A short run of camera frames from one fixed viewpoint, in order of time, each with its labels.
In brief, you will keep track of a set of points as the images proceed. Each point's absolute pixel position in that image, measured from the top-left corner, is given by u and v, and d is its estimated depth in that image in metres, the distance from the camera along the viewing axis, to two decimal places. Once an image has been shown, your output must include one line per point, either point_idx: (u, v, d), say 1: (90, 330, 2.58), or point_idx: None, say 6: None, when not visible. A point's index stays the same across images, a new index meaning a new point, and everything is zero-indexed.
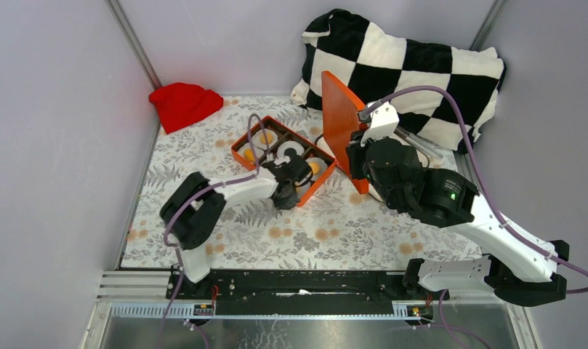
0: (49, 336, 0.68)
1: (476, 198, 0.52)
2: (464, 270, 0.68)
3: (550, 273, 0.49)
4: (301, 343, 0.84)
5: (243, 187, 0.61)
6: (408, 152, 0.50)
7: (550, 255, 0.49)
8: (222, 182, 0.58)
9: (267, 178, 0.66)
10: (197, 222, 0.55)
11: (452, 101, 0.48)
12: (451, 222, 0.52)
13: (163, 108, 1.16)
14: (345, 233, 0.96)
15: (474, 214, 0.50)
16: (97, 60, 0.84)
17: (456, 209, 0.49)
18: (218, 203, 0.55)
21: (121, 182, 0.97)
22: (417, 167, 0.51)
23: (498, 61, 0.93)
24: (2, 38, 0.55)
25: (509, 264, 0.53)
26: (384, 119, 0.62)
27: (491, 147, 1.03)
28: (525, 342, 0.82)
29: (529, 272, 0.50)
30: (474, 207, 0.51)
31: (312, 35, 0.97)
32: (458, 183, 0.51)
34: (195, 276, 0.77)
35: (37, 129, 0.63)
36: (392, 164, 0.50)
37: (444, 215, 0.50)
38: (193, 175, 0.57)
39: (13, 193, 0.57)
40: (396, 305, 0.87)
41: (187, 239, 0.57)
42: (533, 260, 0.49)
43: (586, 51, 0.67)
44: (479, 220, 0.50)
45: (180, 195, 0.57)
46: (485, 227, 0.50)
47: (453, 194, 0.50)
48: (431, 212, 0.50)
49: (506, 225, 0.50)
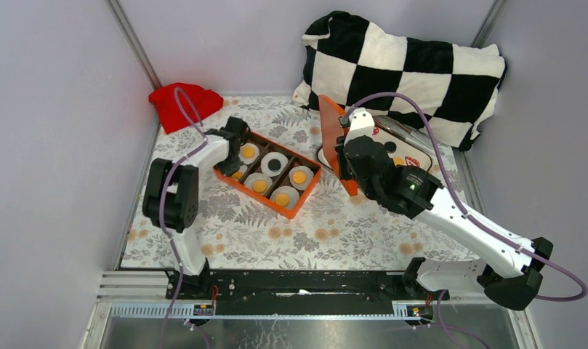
0: (49, 335, 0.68)
1: (439, 190, 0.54)
2: (460, 270, 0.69)
3: (522, 267, 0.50)
4: (301, 343, 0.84)
5: (203, 153, 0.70)
6: (376, 147, 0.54)
7: (520, 247, 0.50)
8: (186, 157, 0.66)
9: (216, 142, 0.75)
10: (182, 199, 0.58)
11: (426, 121, 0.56)
12: (416, 212, 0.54)
13: (163, 109, 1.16)
14: (345, 233, 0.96)
15: (433, 203, 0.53)
16: (97, 59, 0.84)
17: (414, 198, 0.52)
18: (192, 172, 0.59)
21: (121, 182, 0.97)
22: (385, 160, 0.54)
23: (499, 59, 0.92)
24: (3, 41, 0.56)
25: (487, 259, 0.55)
26: (363, 123, 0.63)
27: (490, 146, 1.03)
28: (525, 343, 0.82)
29: (502, 265, 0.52)
30: (434, 197, 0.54)
31: (312, 38, 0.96)
32: (421, 177, 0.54)
34: (194, 269, 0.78)
35: (38, 129, 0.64)
36: (361, 155, 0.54)
37: (408, 205, 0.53)
38: (157, 162, 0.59)
39: (13, 193, 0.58)
40: (396, 305, 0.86)
41: (182, 217, 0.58)
42: (501, 251, 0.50)
43: (586, 51, 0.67)
44: (438, 209, 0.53)
45: (154, 184, 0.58)
46: (445, 216, 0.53)
47: (414, 185, 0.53)
48: (395, 201, 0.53)
49: (467, 214, 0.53)
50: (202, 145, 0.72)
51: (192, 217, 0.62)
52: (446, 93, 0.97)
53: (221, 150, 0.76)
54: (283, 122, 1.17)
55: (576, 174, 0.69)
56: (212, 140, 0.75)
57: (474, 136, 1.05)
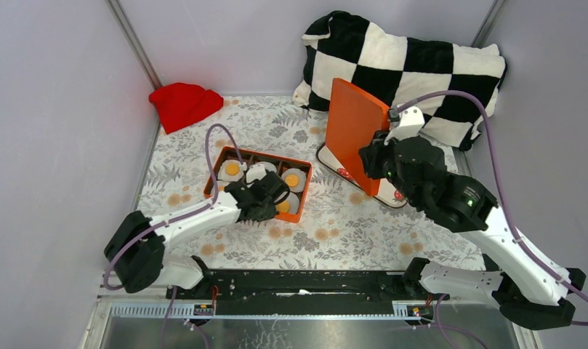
0: (49, 335, 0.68)
1: (494, 209, 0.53)
2: (472, 280, 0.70)
3: (558, 298, 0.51)
4: (301, 343, 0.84)
5: (192, 221, 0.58)
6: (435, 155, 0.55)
7: (562, 280, 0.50)
8: (167, 222, 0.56)
9: (224, 205, 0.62)
10: (134, 269, 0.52)
11: (476, 101, 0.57)
12: (467, 228, 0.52)
13: (163, 109, 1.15)
14: (345, 233, 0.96)
15: (488, 224, 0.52)
16: (97, 59, 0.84)
17: (470, 216, 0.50)
18: (154, 249, 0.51)
21: (121, 182, 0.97)
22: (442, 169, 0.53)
23: (499, 59, 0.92)
24: (3, 41, 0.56)
25: (519, 283, 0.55)
26: (409, 120, 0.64)
27: (491, 146, 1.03)
28: (525, 342, 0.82)
29: (537, 292, 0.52)
30: (489, 217, 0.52)
31: (312, 38, 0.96)
32: (479, 192, 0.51)
34: (189, 283, 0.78)
35: (38, 128, 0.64)
36: (417, 161, 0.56)
37: (459, 219, 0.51)
38: (134, 215, 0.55)
39: (13, 191, 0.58)
40: (396, 305, 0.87)
41: (128, 283, 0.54)
42: (543, 281, 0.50)
43: (586, 50, 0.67)
44: (493, 230, 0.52)
45: (121, 236, 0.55)
46: (497, 239, 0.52)
47: (472, 201, 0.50)
48: (445, 214, 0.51)
49: (519, 241, 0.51)
50: (203, 206, 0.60)
51: (145, 282, 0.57)
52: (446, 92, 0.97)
53: (225, 217, 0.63)
54: (283, 122, 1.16)
55: (577, 174, 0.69)
56: (222, 201, 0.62)
57: (474, 136, 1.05)
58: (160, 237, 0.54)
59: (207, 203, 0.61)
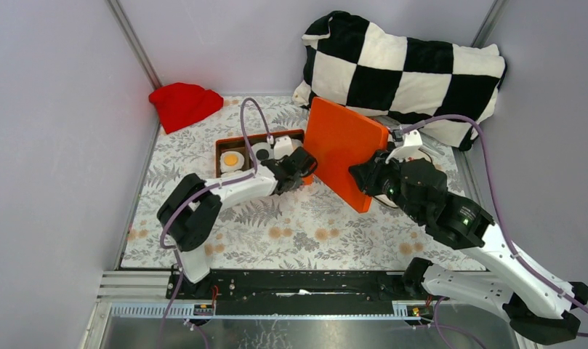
0: (49, 334, 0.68)
1: (491, 226, 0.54)
2: (480, 290, 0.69)
3: (562, 311, 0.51)
4: (301, 342, 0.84)
5: (240, 185, 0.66)
6: (438, 177, 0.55)
7: (563, 293, 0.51)
8: (219, 185, 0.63)
9: (263, 174, 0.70)
10: (192, 224, 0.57)
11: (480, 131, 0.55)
12: (465, 246, 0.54)
13: (163, 109, 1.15)
14: (345, 233, 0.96)
15: (484, 241, 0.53)
16: (97, 58, 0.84)
17: (467, 234, 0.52)
18: (213, 205, 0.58)
21: (121, 182, 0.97)
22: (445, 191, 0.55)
23: (498, 59, 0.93)
24: (3, 39, 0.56)
25: (522, 297, 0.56)
26: (413, 142, 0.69)
27: (490, 146, 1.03)
28: (525, 342, 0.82)
29: (541, 306, 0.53)
30: (485, 234, 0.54)
31: (312, 38, 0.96)
32: (474, 211, 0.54)
34: (195, 278, 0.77)
35: (38, 128, 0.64)
36: (422, 184, 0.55)
37: (456, 238, 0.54)
38: (190, 177, 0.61)
39: (13, 190, 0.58)
40: (396, 305, 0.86)
41: (183, 241, 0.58)
42: (544, 294, 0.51)
43: (586, 49, 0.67)
44: (490, 246, 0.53)
45: (178, 195, 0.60)
46: (496, 255, 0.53)
47: (468, 219, 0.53)
48: (445, 233, 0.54)
49: (517, 256, 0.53)
50: (248, 175, 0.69)
51: (195, 243, 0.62)
52: (446, 92, 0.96)
53: (264, 186, 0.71)
54: (283, 121, 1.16)
55: (576, 173, 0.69)
56: (262, 172, 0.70)
57: (474, 136, 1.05)
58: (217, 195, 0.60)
59: (251, 172, 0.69)
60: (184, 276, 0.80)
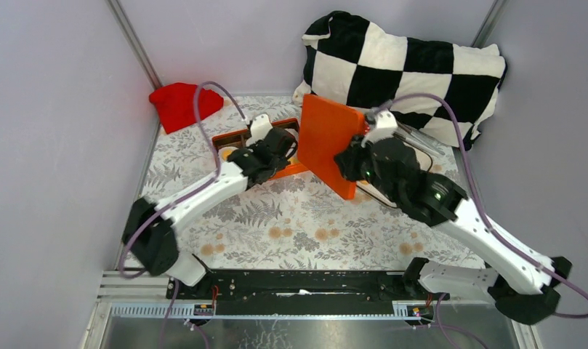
0: (49, 334, 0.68)
1: (464, 201, 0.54)
2: (468, 277, 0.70)
3: (540, 286, 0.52)
4: (301, 343, 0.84)
5: (200, 196, 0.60)
6: (407, 154, 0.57)
7: (541, 266, 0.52)
8: (174, 203, 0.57)
9: (228, 177, 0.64)
10: (151, 254, 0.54)
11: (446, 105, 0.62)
12: (439, 222, 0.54)
13: (163, 109, 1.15)
14: (345, 233, 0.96)
15: (457, 215, 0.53)
16: (97, 58, 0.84)
17: (440, 209, 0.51)
18: (164, 233, 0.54)
21: (121, 182, 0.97)
22: (414, 166, 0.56)
23: (498, 59, 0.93)
24: (3, 39, 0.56)
25: (500, 272, 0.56)
26: (386, 123, 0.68)
27: (491, 146, 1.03)
28: (525, 342, 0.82)
29: (519, 281, 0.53)
30: (458, 209, 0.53)
31: (312, 38, 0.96)
32: (446, 186, 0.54)
34: (192, 281, 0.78)
35: (38, 128, 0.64)
36: (390, 159, 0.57)
37: (430, 214, 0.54)
38: (140, 204, 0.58)
39: (14, 191, 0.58)
40: (396, 305, 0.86)
41: (150, 269, 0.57)
42: (521, 269, 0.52)
43: (586, 49, 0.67)
44: (463, 221, 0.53)
45: (132, 225, 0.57)
46: (470, 229, 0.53)
47: (440, 194, 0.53)
48: (418, 209, 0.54)
49: (491, 229, 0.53)
50: (208, 182, 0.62)
51: (165, 264, 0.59)
52: (446, 93, 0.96)
53: (234, 186, 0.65)
54: None
55: (577, 173, 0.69)
56: (225, 174, 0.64)
57: (474, 136, 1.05)
58: (170, 219, 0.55)
59: (212, 178, 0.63)
60: (179, 283, 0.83)
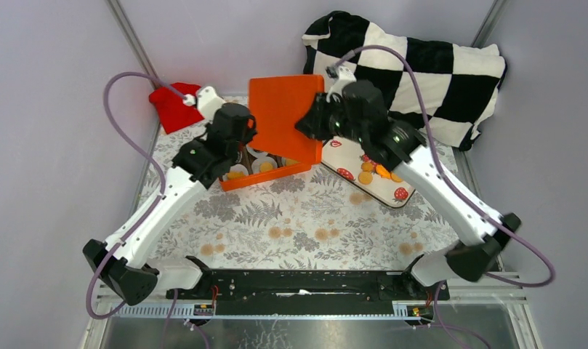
0: (49, 335, 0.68)
1: (422, 147, 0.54)
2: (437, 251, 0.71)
3: (484, 235, 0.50)
4: (301, 343, 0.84)
5: (150, 222, 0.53)
6: (376, 92, 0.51)
7: (486, 216, 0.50)
8: (123, 239, 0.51)
9: (176, 190, 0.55)
10: (123, 292, 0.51)
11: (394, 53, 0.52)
12: (395, 166, 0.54)
13: (163, 109, 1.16)
14: (345, 233, 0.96)
15: (412, 158, 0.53)
16: (96, 58, 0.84)
17: (397, 151, 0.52)
18: (122, 275, 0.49)
21: (121, 182, 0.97)
22: (381, 109, 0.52)
23: (498, 60, 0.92)
24: (2, 40, 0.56)
25: (451, 222, 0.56)
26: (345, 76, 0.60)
27: (491, 146, 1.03)
28: (525, 342, 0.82)
29: (465, 229, 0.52)
30: (414, 153, 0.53)
31: (312, 38, 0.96)
32: (408, 132, 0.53)
34: (190, 283, 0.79)
35: (38, 129, 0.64)
36: (357, 97, 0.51)
37: (387, 156, 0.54)
38: (85, 251, 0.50)
39: (13, 191, 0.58)
40: (396, 305, 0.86)
41: (134, 300, 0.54)
42: (466, 216, 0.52)
43: (586, 50, 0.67)
44: (416, 165, 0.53)
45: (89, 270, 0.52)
46: (421, 172, 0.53)
47: (400, 138, 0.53)
48: (376, 150, 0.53)
49: (442, 175, 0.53)
50: (155, 203, 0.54)
51: (147, 286, 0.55)
52: (446, 93, 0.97)
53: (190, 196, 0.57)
54: None
55: (576, 173, 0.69)
56: (174, 187, 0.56)
57: (474, 136, 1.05)
58: (122, 259, 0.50)
59: (158, 196, 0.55)
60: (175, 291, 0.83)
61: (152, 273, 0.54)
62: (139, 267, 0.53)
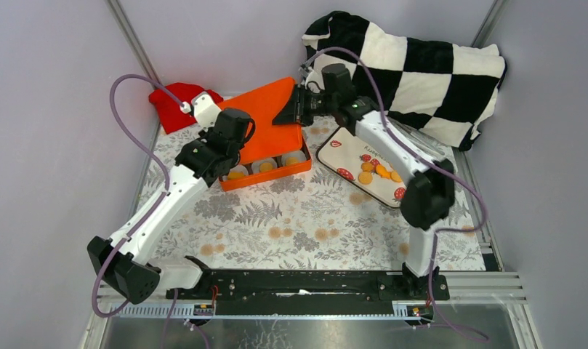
0: (48, 334, 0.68)
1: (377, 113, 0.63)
2: None
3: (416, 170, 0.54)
4: (301, 343, 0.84)
5: (156, 218, 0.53)
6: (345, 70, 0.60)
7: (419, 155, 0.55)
8: (129, 235, 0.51)
9: (181, 186, 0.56)
10: (128, 289, 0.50)
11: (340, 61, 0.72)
12: (354, 130, 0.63)
13: (163, 109, 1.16)
14: (345, 233, 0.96)
15: (365, 118, 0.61)
16: (96, 57, 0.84)
17: (355, 117, 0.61)
18: (128, 270, 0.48)
21: (120, 181, 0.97)
22: (348, 83, 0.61)
23: (498, 59, 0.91)
24: (2, 40, 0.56)
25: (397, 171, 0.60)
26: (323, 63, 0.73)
27: (490, 145, 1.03)
28: (525, 342, 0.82)
29: (404, 171, 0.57)
30: (368, 115, 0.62)
31: (312, 38, 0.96)
32: (368, 104, 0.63)
34: (191, 282, 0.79)
35: (38, 129, 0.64)
36: (328, 72, 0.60)
37: (348, 122, 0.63)
38: (90, 249, 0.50)
39: (13, 191, 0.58)
40: (396, 305, 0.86)
41: (139, 298, 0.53)
42: (402, 157, 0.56)
43: (586, 49, 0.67)
44: (368, 122, 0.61)
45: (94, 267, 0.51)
46: (368, 126, 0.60)
47: (359, 107, 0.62)
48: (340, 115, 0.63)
49: (385, 127, 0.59)
50: (160, 199, 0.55)
51: (150, 284, 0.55)
52: (446, 92, 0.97)
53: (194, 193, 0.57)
54: None
55: (576, 172, 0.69)
56: (179, 184, 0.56)
57: (474, 136, 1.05)
58: (127, 255, 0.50)
59: (163, 193, 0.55)
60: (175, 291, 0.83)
61: (155, 270, 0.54)
62: (145, 263, 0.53)
